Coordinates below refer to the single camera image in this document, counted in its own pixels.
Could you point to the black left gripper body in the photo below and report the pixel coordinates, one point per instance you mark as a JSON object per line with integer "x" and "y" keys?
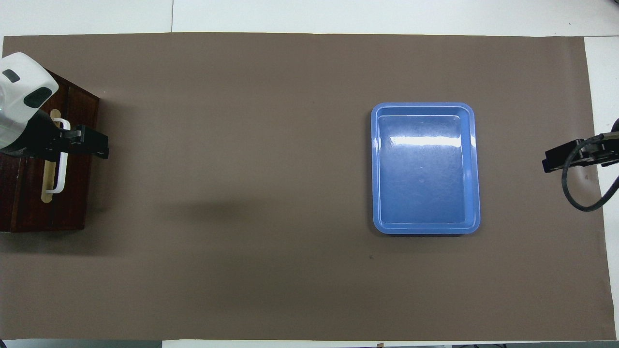
{"x": 38, "y": 137}

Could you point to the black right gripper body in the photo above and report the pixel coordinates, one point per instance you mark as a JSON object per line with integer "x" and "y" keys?
{"x": 607, "y": 154}

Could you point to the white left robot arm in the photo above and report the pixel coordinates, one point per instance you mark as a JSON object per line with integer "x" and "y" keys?
{"x": 19, "y": 96}

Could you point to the dark wooden cabinet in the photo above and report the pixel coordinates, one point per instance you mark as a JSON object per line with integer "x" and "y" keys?
{"x": 6, "y": 203}

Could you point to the blue plastic tray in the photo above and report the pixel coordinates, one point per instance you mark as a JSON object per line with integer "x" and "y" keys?
{"x": 425, "y": 193}

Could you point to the brown table mat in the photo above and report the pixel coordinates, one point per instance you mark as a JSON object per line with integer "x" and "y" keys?
{"x": 242, "y": 145}

